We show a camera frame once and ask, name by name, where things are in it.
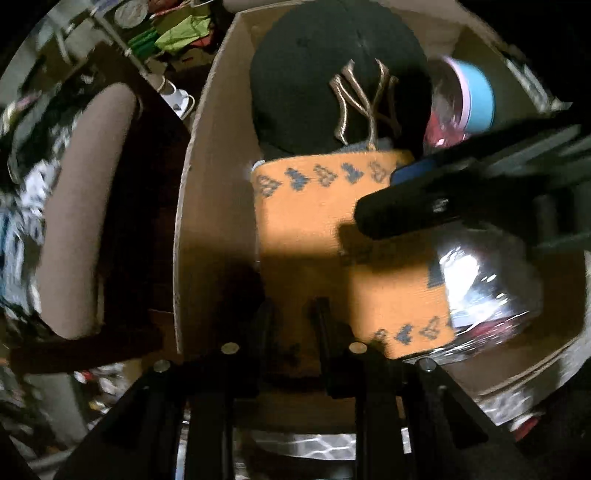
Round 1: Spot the round metal lid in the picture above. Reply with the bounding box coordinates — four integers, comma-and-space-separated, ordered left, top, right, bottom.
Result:
115, 0, 149, 27

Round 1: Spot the white mug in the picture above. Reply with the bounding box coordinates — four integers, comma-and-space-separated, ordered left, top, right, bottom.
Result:
172, 90, 196, 121
157, 75, 180, 101

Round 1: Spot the cardboard box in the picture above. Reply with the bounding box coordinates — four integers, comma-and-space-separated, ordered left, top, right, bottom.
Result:
173, 0, 585, 425

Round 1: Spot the black embroidered cap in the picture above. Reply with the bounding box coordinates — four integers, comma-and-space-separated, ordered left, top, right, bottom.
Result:
250, 0, 435, 160

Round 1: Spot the green cloth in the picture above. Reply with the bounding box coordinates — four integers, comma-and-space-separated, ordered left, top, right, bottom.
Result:
154, 15, 211, 54

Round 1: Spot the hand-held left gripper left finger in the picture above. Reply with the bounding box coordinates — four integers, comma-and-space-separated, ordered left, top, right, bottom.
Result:
55, 299, 274, 480

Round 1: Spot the black and white patterned cloth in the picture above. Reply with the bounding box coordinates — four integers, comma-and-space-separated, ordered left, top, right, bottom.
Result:
0, 88, 63, 324

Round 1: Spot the brown chair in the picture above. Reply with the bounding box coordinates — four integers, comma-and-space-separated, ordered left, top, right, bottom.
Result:
34, 85, 141, 340

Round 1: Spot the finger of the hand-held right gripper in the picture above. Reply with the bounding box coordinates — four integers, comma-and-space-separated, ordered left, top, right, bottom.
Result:
355, 178, 539, 241
390, 113, 591, 188

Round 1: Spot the clear plastic bag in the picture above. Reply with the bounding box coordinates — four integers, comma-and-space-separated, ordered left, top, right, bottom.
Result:
427, 220, 546, 358

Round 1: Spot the orange knit cloth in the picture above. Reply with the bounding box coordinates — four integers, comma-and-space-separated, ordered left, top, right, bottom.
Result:
252, 148, 458, 361

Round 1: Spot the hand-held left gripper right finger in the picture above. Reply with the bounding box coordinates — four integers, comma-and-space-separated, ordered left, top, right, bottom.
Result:
308, 298, 541, 480

